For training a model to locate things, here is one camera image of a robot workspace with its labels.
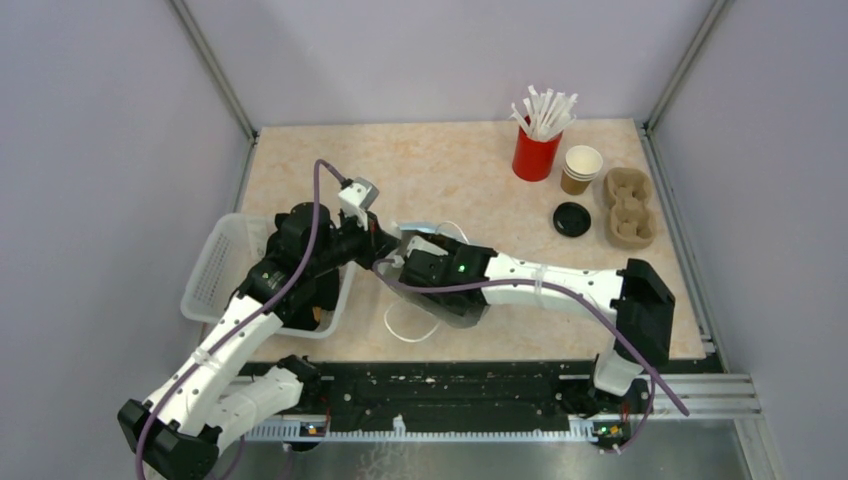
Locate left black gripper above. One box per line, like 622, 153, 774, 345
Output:
308, 206, 401, 276

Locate light blue paper bag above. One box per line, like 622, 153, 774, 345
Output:
373, 222, 496, 343

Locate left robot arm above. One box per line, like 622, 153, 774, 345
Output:
118, 178, 397, 479

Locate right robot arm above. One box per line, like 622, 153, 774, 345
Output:
382, 235, 676, 412

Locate black cloth in basket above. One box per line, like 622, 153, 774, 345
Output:
266, 203, 340, 331

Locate clear plastic basket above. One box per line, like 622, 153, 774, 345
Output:
180, 212, 356, 340

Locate red ribbed straw cup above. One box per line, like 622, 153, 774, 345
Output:
512, 128, 563, 182

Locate stack of black lids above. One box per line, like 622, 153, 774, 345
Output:
552, 202, 592, 238

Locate white wrapped straws bundle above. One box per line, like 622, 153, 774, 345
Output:
510, 85, 579, 143

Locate stacked brown paper cups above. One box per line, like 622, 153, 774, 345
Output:
560, 145, 604, 195

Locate cardboard cup carrier tray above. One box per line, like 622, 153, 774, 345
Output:
603, 167, 658, 250

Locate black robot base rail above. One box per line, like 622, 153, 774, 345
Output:
231, 358, 723, 439

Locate white toothed cable rail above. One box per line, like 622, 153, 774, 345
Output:
245, 416, 598, 444

